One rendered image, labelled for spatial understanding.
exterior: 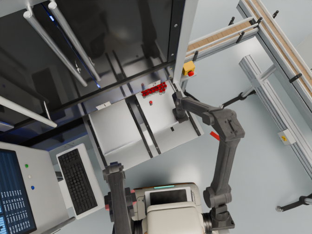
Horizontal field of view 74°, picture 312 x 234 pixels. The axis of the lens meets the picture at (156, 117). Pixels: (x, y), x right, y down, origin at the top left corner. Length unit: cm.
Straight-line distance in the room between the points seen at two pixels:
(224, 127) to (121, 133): 80
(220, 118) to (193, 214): 39
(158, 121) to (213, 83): 128
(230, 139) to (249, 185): 168
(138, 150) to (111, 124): 25
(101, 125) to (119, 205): 77
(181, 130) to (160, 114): 18
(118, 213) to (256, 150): 193
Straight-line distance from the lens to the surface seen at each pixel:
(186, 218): 90
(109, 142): 140
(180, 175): 224
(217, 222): 106
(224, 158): 82
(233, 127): 77
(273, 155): 254
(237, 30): 174
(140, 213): 199
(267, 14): 187
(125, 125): 140
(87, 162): 151
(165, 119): 139
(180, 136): 138
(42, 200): 134
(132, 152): 137
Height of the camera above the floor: 223
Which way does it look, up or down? 75 degrees down
